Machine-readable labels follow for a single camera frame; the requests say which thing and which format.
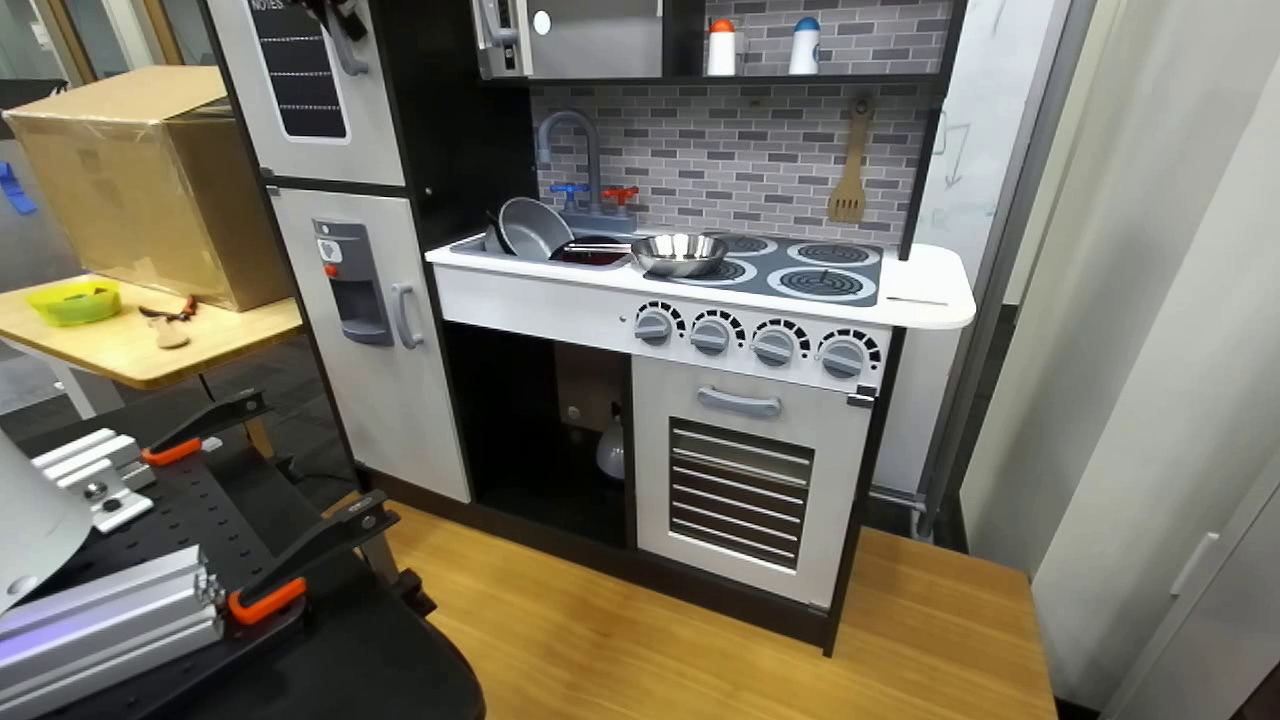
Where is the green plastic bowl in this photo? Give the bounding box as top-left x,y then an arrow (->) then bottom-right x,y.
28,276 -> 128,331

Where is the white shaker with blue cap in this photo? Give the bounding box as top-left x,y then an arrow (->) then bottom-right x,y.
785,12 -> 826,82

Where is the black orange bar clamp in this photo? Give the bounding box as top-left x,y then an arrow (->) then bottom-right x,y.
222,489 -> 405,632
135,384 -> 270,472

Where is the shiny steel bowl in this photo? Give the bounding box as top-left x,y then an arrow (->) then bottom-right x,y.
629,228 -> 734,285

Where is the long aluminium extrusion profile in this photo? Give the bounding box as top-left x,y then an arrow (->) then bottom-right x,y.
0,541 -> 227,720

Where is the white fridge door with dispenser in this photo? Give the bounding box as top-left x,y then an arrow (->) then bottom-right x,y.
263,183 -> 476,510

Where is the large cardboard box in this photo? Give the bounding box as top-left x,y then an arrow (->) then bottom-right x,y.
0,63 -> 297,318

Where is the white shaker with orange cap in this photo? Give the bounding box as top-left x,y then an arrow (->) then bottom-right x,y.
705,12 -> 739,82

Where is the small aluminium bracket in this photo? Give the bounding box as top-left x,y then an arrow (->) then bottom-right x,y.
28,424 -> 159,537

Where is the wooden toy spatula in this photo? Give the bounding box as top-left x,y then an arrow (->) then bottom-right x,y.
826,92 -> 880,228

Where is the grey stove knob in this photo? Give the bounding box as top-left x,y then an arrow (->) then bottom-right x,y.
629,301 -> 687,353
683,309 -> 751,362
747,318 -> 812,374
812,323 -> 886,384

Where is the grey toy faucet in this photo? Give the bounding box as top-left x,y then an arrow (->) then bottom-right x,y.
532,108 -> 646,231

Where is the white and red appliance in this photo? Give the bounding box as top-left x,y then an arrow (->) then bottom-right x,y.
205,0 -> 409,193

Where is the grey toy frying pan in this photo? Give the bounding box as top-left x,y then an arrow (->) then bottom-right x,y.
492,193 -> 575,266

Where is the small brown toy food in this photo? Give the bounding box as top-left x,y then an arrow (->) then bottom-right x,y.
135,291 -> 205,327

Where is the white oven door with vents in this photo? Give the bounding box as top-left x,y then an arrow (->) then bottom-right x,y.
629,358 -> 875,612

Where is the dark pot with red rim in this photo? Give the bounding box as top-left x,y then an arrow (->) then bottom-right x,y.
551,231 -> 637,267

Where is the black white toy kitchen playset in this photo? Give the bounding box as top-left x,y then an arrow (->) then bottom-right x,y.
198,0 -> 984,656

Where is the white metal cabinet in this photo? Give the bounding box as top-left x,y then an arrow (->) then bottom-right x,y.
958,0 -> 1280,720

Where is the grey toy microwave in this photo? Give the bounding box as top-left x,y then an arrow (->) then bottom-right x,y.
468,0 -> 669,84

